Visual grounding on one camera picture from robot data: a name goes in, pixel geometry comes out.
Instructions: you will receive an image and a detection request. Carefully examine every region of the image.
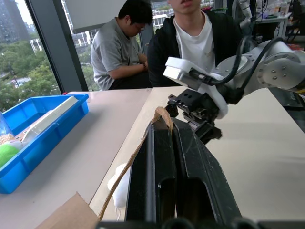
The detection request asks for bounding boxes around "white plush toy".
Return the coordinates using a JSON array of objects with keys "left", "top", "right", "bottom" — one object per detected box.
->
[{"left": 107, "top": 164, "right": 132, "bottom": 221}]

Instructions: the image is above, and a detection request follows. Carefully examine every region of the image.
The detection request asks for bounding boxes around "brown paper bag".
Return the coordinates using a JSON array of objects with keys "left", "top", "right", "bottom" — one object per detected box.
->
[{"left": 35, "top": 106, "right": 173, "bottom": 229}]

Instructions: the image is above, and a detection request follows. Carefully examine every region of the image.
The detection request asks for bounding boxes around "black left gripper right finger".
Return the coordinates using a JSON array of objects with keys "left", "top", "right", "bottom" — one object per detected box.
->
[{"left": 171, "top": 118, "right": 243, "bottom": 225}]

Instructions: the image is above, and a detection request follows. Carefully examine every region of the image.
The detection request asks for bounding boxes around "blue plastic tray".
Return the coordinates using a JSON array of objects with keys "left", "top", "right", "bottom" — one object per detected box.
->
[{"left": 0, "top": 93, "right": 90, "bottom": 195}]

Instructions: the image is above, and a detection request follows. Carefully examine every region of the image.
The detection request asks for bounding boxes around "white roller blind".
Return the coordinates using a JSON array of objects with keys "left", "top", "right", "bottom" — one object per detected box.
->
[{"left": 63, "top": 0, "right": 128, "bottom": 34}]

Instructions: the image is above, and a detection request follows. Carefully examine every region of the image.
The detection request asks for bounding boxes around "white background desk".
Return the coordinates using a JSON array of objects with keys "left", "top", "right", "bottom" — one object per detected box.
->
[{"left": 254, "top": 11, "right": 293, "bottom": 39}]

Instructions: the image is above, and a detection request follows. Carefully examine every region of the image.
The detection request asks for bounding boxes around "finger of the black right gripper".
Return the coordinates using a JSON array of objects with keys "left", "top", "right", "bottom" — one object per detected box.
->
[
  {"left": 166, "top": 94, "right": 182, "bottom": 117},
  {"left": 190, "top": 121, "right": 223, "bottom": 145}
]

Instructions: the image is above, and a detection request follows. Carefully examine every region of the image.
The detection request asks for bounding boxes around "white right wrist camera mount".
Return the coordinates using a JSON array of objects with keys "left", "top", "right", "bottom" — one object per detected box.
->
[{"left": 163, "top": 56, "right": 229, "bottom": 119}]

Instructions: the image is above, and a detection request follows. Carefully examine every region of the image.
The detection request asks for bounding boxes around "dark window pillar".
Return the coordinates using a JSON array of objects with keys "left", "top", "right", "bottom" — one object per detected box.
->
[{"left": 25, "top": 0, "right": 89, "bottom": 93}]

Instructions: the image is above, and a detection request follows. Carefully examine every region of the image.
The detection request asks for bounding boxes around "person in grey t-shirt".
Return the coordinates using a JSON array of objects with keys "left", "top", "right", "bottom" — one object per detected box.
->
[{"left": 90, "top": 0, "right": 153, "bottom": 91}]

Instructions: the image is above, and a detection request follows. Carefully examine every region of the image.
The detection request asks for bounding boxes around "person in black jacket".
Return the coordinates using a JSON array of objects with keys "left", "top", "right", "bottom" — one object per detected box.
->
[{"left": 147, "top": 0, "right": 244, "bottom": 88}]

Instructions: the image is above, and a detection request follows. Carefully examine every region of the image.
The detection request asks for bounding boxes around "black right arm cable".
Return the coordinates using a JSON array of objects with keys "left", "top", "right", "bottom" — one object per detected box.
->
[{"left": 204, "top": 37, "right": 285, "bottom": 94}]

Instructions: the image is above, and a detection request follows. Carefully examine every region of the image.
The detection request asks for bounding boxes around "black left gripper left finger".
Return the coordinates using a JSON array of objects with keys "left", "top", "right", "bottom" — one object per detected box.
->
[{"left": 125, "top": 123, "right": 177, "bottom": 222}]

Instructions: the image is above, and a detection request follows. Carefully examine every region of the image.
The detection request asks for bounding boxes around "long white box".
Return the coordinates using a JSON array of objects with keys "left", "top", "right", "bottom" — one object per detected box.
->
[{"left": 22, "top": 96, "right": 80, "bottom": 144}]

